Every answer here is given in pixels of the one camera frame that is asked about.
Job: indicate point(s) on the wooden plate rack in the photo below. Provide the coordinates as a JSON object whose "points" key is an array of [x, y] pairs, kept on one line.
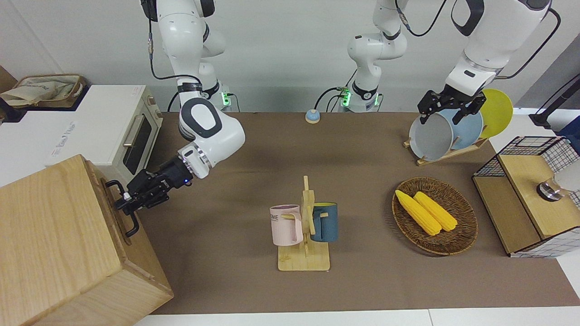
{"points": [[453, 154]]}

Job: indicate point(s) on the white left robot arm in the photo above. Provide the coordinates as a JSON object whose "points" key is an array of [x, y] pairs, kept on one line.
{"points": [[489, 31]]}

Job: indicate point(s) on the woven storage tray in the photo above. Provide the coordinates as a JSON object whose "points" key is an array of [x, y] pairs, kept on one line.
{"points": [[79, 90]]}

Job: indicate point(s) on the grey plate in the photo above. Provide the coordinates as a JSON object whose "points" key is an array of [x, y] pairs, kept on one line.
{"points": [[430, 138]]}

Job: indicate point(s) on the beige cloth bag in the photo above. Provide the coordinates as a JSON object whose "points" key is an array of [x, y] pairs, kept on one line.
{"points": [[36, 93]]}

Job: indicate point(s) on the white toaster oven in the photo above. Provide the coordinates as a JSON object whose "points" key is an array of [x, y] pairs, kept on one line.
{"points": [[90, 122]]}

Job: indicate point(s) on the brown wicker basket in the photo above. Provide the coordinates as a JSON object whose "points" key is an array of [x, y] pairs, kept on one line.
{"points": [[462, 217]]}

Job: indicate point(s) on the pink mug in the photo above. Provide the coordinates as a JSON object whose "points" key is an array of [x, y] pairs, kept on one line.
{"points": [[283, 226]]}

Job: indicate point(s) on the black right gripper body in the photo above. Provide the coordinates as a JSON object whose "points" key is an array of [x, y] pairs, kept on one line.
{"points": [[165, 179]]}

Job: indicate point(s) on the yellow plate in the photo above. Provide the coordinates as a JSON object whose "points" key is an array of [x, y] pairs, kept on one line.
{"points": [[498, 113]]}

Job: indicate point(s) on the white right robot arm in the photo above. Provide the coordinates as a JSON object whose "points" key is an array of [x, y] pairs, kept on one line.
{"points": [[208, 127]]}

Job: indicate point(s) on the black stand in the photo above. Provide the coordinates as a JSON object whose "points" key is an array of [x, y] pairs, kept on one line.
{"points": [[541, 120]]}

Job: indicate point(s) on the blue cloth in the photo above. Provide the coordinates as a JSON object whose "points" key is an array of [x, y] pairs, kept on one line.
{"points": [[572, 136]]}

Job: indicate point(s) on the wooden mug rack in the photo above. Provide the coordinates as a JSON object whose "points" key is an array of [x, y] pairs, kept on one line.
{"points": [[303, 260]]}

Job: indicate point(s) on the dark blue mug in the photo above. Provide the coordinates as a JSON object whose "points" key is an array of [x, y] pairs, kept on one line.
{"points": [[327, 224]]}

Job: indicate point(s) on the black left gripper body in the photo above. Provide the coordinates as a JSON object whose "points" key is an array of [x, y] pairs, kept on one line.
{"points": [[457, 98]]}

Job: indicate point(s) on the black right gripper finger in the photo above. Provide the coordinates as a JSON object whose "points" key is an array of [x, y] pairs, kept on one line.
{"points": [[138, 186], [136, 205]]}

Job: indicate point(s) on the small blue bell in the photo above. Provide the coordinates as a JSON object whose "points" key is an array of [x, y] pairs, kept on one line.
{"points": [[312, 117]]}

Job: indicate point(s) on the light wooden cabinet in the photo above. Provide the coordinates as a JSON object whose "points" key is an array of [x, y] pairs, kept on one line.
{"points": [[54, 235]]}

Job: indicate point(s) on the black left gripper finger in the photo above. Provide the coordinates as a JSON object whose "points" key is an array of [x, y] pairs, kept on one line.
{"points": [[427, 107], [466, 113]]}

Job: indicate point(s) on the silver capped white object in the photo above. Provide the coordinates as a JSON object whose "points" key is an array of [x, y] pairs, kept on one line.
{"points": [[548, 190]]}

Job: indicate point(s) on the green lit base connector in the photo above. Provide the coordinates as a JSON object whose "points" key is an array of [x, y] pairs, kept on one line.
{"points": [[345, 97], [225, 100]]}

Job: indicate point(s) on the yellow corn cob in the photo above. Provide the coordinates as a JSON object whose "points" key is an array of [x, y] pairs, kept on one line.
{"points": [[418, 213], [436, 211]]}

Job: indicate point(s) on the light blue plate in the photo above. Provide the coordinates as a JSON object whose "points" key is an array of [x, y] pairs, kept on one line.
{"points": [[466, 131]]}

